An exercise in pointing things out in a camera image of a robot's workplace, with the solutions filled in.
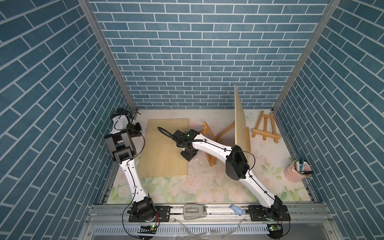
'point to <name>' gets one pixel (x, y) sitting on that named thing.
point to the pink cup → (291, 174)
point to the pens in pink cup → (300, 167)
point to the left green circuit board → (147, 229)
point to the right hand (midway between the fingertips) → (190, 156)
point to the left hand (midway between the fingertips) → (143, 132)
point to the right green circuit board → (274, 227)
